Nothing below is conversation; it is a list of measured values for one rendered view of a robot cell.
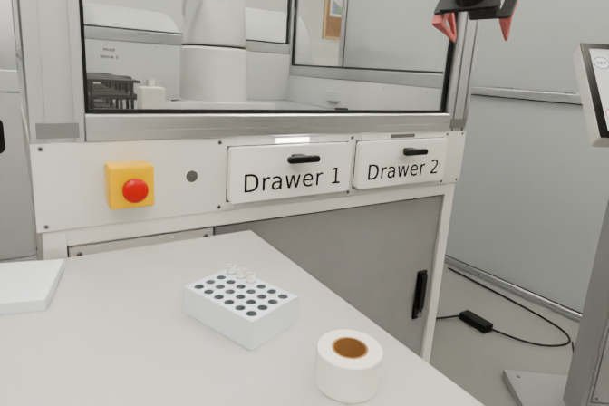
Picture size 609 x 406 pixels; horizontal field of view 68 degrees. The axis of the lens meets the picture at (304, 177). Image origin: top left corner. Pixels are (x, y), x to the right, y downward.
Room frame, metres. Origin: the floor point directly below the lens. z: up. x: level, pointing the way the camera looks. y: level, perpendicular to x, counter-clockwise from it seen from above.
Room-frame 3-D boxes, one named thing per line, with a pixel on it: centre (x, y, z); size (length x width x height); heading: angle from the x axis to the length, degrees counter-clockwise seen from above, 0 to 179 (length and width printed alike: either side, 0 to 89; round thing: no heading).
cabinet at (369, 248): (1.36, 0.24, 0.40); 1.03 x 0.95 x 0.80; 123
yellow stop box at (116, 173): (0.73, 0.29, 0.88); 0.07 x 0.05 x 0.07; 123
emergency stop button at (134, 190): (0.71, 0.27, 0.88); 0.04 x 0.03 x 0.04; 123
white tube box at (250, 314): (0.53, 0.07, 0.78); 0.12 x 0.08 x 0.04; 53
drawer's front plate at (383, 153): (1.10, -0.24, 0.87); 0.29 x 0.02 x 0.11; 123
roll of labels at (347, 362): (0.42, -0.06, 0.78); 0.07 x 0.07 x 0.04
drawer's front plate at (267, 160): (0.93, 0.02, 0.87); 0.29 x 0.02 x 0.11; 123
